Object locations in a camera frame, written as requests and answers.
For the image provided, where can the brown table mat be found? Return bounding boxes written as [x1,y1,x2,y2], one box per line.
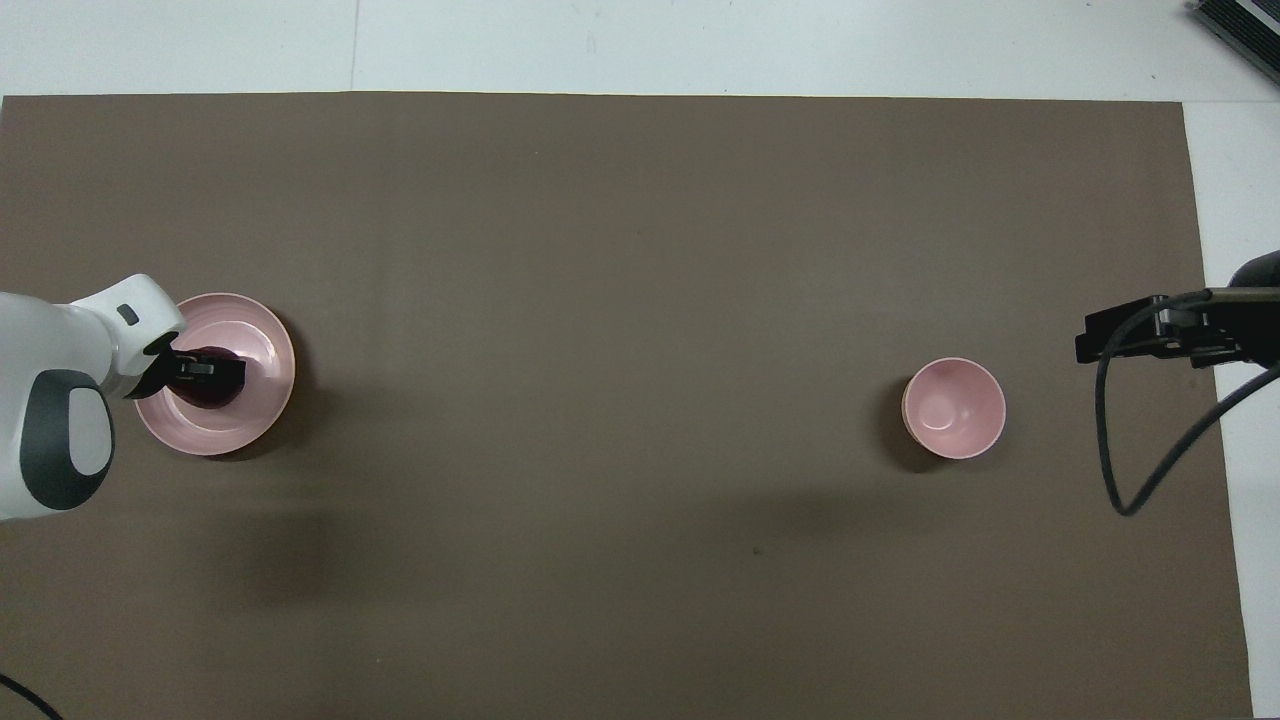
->
[0,92,1255,720]

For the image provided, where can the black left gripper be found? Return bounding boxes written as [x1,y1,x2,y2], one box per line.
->
[134,332,248,402]

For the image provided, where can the dark grey ribbed device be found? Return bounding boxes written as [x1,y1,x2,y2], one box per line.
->
[1187,0,1280,59]

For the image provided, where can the pink plate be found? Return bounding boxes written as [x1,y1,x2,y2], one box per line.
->
[133,292,297,457]

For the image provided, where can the dark red apple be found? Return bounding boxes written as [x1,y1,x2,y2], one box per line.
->
[170,346,249,412]

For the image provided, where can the pink bowl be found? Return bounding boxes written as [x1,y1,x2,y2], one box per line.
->
[901,357,1007,461]

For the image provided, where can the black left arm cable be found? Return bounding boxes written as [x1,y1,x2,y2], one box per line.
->
[0,672,64,720]

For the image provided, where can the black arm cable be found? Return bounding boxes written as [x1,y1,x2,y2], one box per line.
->
[1095,286,1280,518]
[0,672,64,720]

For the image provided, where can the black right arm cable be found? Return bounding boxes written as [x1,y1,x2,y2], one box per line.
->
[1095,286,1280,518]

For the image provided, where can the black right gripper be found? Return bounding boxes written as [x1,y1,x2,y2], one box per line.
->
[1075,288,1280,369]

